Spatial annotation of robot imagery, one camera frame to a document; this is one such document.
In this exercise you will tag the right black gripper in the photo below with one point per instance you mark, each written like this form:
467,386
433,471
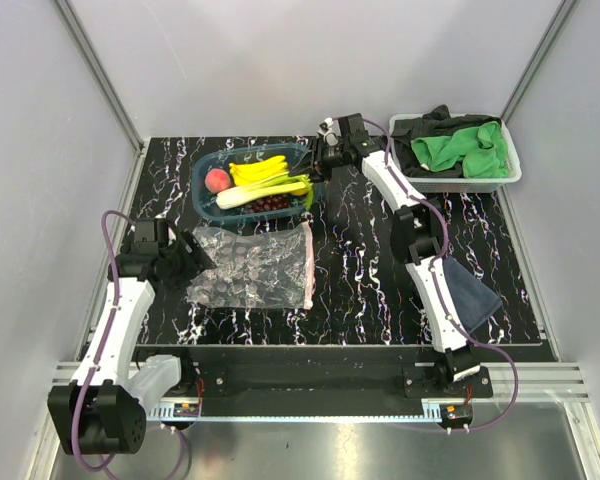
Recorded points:
305,165

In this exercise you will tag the red fake peach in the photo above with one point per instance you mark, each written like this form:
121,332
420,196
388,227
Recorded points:
217,180

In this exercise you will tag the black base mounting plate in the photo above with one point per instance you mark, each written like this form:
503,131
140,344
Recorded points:
316,383

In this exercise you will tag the purple fake grapes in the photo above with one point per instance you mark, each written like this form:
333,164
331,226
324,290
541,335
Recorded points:
267,204

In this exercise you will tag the blue plastic container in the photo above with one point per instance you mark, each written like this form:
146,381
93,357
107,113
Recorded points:
204,202

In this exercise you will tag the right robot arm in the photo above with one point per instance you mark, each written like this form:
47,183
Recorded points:
418,238

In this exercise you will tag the white plastic basket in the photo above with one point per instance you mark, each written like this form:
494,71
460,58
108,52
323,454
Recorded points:
465,185

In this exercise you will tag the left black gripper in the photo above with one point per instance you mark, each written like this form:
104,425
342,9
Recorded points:
196,261

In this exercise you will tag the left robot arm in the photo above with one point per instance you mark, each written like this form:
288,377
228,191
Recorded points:
115,340

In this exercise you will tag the aluminium rail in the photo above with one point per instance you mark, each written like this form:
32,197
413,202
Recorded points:
528,382

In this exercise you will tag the yellow fake banana bunch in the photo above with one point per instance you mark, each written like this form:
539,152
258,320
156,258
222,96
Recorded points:
245,174

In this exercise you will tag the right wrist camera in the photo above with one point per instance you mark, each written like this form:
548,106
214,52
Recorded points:
327,133

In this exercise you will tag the dark grey cloth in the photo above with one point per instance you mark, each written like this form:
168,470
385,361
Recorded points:
435,123

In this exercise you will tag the clear zip top bag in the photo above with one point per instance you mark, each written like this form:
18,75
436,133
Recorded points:
273,270

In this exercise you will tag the green white fake leek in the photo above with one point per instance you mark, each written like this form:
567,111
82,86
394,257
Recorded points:
278,184

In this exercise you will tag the green cloth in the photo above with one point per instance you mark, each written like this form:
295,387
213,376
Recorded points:
480,151

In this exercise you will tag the folded blue cloth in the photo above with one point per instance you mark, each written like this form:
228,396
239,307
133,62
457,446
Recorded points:
474,302

